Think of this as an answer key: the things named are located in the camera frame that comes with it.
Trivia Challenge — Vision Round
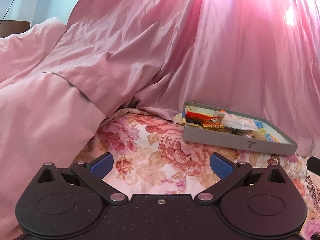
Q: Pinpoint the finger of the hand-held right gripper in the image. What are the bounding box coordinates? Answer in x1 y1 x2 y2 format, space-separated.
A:
306 156 320 177

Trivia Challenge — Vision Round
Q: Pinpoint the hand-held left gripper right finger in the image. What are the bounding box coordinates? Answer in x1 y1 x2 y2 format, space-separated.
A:
195 152 291 205

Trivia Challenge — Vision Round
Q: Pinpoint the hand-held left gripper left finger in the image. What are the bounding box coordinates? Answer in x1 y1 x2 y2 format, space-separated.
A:
30 152 128 205

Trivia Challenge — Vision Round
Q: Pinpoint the grey cardboard box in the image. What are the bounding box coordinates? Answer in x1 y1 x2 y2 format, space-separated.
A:
182 101 299 156

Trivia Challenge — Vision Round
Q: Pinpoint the gold orange snack packet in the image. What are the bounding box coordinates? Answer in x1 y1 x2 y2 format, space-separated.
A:
202 119 224 130

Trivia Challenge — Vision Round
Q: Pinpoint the white printed snack packet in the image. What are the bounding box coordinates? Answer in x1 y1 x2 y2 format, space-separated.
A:
219 112 261 132

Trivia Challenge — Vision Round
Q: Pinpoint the light blue candy packet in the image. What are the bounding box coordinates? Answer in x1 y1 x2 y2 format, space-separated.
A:
252 120 266 131

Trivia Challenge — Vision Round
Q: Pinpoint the red snack packet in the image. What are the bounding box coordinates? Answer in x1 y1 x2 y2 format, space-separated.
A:
186 111 218 121

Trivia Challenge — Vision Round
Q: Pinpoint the floral bed sheet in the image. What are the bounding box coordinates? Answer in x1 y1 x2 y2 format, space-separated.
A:
75 107 320 240

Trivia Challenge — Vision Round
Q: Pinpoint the pink quilt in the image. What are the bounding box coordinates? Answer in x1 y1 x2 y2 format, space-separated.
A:
0 17 142 240

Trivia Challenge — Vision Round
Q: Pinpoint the pink curtain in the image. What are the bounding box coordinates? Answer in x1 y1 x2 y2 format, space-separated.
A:
30 0 320 157

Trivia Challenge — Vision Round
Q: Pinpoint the brown wooden headboard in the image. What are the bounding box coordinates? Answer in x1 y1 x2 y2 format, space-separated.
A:
0 20 31 39

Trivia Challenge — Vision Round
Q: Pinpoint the black cable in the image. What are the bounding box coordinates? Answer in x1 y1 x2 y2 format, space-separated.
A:
0 0 23 22

